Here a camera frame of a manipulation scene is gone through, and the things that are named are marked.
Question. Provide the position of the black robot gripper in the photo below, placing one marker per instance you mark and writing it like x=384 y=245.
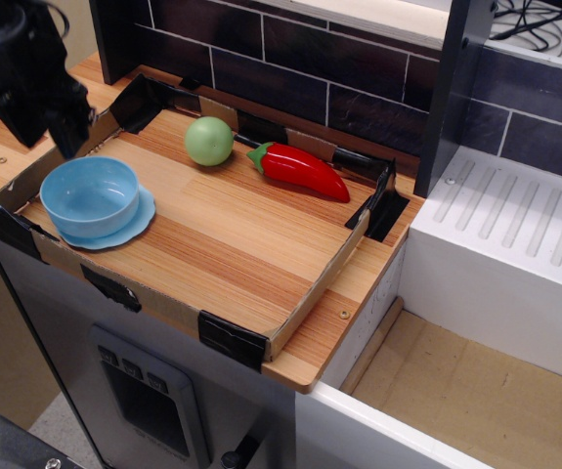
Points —
x=37 y=95

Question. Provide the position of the light blue plastic bowl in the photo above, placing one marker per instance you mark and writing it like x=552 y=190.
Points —
x=91 y=197

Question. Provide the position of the light blue plastic plate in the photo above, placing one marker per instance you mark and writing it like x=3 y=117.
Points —
x=139 y=222

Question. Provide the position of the green toy ball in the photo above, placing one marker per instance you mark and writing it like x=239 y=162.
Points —
x=209 y=141

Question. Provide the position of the red toy chili pepper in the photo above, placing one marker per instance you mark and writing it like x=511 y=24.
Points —
x=295 y=166

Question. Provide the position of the grey toy oven front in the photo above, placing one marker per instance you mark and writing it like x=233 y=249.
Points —
x=146 y=394

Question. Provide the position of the white toy sink basin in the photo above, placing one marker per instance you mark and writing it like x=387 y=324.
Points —
x=456 y=360

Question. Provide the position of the cardboard tray frame with tape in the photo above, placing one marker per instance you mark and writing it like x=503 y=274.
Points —
x=240 y=263

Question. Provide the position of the dark grey vertical post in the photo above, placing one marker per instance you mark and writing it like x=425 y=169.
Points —
x=469 y=26

